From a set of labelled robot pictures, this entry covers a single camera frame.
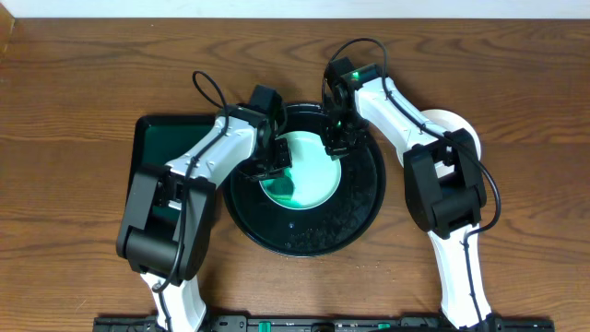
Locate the green sponge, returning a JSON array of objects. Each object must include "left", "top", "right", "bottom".
[{"left": 261, "top": 177, "right": 295, "bottom": 208}]

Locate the light green plate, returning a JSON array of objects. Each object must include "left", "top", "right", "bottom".
[{"left": 278, "top": 131, "right": 342, "bottom": 210}]

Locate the white plate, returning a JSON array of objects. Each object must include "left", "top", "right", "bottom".
[{"left": 396, "top": 109, "right": 481, "bottom": 178}]

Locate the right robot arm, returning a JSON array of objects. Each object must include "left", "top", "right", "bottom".
[{"left": 321, "top": 58, "right": 491, "bottom": 329}]

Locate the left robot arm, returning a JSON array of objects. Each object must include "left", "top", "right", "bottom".
[{"left": 116, "top": 102, "right": 291, "bottom": 331}]

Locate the round black tray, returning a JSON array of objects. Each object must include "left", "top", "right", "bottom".
[{"left": 223, "top": 103, "right": 386, "bottom": 256}]

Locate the rectangular black tray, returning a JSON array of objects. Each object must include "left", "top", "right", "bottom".
[{"left": 128, "top": 114, "right": 215, "bottom": 231}]

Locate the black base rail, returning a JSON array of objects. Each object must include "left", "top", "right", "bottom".
[{"left": 91, "top": 314, "right": 557, "bottom": 332}]

